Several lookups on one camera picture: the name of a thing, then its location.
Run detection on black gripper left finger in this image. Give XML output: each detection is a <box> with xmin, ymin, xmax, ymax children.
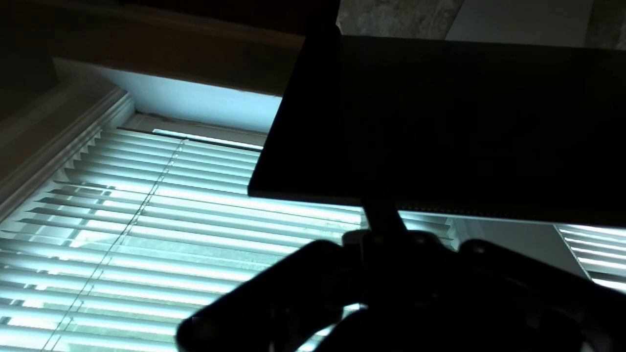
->
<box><xmin>173</xmin><ymin>201</ymin><xmax>386</xmax><ymax>352</ymax></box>

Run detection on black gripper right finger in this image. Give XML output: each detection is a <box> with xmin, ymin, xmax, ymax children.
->
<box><xmin>310</xmin><ymin>201</ymin><xmax>626</xmax><ymax>352</ymax></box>

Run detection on black screen television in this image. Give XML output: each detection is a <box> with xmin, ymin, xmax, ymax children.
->
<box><xmin>246</xmin><ymin>0</ymin><xmax>626</xmax><ymax>230</ymax></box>

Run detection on narrow white window blinds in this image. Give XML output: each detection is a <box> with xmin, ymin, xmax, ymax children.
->
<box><xmin>555</xmin><ymin>222</ymin><xmax>626</xmax><ymax>295</ymax></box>

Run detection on large white window blinds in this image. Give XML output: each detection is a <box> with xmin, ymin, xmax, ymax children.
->
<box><xmin>0</xmin><ymin>123</ymin><xmax>457</xmax><ymax>352</ymax></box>

